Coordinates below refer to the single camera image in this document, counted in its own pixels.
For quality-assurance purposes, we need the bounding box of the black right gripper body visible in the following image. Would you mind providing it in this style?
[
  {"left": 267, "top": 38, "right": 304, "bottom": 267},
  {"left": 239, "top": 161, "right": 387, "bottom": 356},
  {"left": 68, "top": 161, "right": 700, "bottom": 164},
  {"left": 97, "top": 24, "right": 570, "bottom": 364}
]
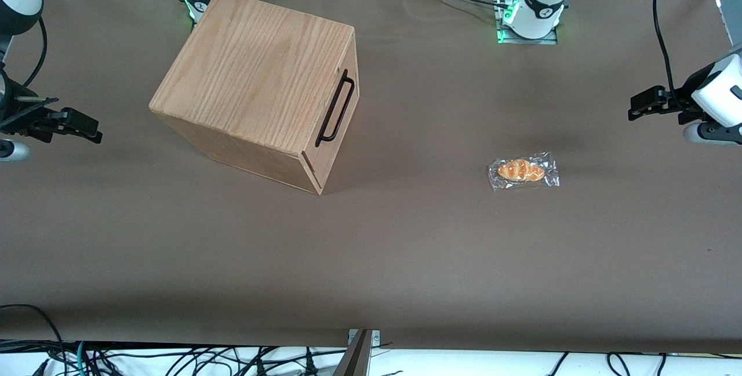
[{"left": 0, "top": 68, "right": 59, "bottom": 143}]

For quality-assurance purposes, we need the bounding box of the wooden drawer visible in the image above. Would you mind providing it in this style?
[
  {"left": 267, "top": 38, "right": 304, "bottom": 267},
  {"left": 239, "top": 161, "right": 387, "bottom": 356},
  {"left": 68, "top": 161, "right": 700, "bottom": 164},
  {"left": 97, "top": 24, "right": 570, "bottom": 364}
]
[{"left": 301, "top": 27, "right": 360, "bottom": 184}]

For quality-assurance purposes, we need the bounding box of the black metal drawer handle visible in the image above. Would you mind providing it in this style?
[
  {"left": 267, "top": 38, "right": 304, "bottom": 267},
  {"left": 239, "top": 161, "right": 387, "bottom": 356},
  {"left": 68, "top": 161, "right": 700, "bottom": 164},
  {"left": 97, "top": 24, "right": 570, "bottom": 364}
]
[{"left": 315, "top": 69, "right": 355, "bottom": 148}]

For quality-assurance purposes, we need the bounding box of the wooden drawer cabinet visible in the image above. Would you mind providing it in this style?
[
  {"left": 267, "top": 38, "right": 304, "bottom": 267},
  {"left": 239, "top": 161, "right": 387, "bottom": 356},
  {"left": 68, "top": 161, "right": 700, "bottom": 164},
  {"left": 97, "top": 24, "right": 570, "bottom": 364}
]
[{"left": 149, "top": 0, "right": 360, "bottom": 196}]

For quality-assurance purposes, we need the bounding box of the bread roll in clear wrapper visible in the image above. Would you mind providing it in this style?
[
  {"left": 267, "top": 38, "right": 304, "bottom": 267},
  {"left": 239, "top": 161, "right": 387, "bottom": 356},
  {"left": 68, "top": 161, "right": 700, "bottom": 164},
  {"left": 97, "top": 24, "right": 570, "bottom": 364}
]
[{"left": 487, "top": 151, "right": 561, "bottom": 192}]

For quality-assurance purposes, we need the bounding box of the brown table cover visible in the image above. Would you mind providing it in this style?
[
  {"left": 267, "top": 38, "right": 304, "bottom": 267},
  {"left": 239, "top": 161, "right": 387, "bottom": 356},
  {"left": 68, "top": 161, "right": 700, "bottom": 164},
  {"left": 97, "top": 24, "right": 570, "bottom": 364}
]
[{"left": 0, "top": 0, "right": 742, "bottom": 355}]

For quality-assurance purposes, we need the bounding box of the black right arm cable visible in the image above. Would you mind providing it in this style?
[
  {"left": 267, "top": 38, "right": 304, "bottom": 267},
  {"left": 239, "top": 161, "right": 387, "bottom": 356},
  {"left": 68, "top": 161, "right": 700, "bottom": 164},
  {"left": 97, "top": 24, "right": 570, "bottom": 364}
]
[{"left": 22, "top": 16, "right": 48, "bottom": 88}]

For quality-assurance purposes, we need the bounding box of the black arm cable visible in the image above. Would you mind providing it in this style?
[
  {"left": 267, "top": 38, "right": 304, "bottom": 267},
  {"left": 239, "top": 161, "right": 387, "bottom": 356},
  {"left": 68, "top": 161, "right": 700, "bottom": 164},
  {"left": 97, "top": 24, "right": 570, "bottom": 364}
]
[
  {"left": 22, "top": 16, "right": 48, "bottom": 88},
  {"left": 653, "top": 0, "right": 682, "bottom": 113}
]

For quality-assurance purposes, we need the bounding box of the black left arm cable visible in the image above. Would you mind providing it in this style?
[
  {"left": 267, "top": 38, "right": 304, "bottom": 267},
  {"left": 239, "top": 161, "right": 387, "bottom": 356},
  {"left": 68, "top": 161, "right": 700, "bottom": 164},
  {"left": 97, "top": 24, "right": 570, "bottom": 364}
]
[{"left": 653, "top": 0, "right": 682, "bottom": 113}]

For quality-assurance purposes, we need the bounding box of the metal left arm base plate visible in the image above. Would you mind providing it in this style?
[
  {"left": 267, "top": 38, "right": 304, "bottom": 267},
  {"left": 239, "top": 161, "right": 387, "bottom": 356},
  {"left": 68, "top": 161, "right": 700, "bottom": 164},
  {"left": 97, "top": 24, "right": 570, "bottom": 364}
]
[{"left": 494, "top": 0, "right": 558, "bottom": 45}]

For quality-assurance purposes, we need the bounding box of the black looped cable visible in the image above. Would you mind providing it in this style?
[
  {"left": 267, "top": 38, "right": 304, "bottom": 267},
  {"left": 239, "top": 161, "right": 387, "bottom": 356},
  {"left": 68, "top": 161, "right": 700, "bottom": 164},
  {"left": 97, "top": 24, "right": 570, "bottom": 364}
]
[{"left": 0, "top": 304, "right": 66, "bottom": 365}]

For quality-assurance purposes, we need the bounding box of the aluminium frame strut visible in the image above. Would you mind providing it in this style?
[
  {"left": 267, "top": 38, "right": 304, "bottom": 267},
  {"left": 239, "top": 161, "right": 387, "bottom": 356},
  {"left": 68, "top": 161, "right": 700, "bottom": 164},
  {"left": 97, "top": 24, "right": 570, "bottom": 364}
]
[{"left": 333, "top": 330, "right": 381, "bottom": 376}]

